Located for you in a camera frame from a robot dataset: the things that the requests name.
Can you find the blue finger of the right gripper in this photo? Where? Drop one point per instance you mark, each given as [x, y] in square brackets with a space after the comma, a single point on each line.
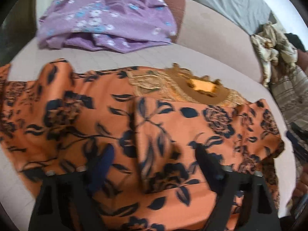
[298, 138]

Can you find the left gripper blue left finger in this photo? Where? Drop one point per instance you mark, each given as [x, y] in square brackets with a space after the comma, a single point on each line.
[65, 201]

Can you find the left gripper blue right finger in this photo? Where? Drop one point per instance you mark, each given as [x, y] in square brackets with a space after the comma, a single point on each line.
[258, 211]

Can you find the orange black floral blouse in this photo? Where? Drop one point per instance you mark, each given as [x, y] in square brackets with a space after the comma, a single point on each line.
[65, 120]

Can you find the striped beige cushion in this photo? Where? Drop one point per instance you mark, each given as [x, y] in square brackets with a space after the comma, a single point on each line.
[290, 95]

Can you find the pink quilted mattress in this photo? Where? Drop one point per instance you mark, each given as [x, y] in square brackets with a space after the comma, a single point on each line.
[28, 63]

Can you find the cream brown floral blanket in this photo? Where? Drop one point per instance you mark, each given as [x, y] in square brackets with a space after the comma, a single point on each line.
[277, 54]

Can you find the pink sofa bolster cushion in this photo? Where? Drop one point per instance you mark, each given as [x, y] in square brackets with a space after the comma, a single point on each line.
[202, 29]

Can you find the grey pillow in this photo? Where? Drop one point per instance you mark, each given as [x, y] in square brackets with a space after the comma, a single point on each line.
[249, 15]

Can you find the purple floral garment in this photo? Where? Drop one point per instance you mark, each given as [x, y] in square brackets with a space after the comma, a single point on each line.
[118, 25]

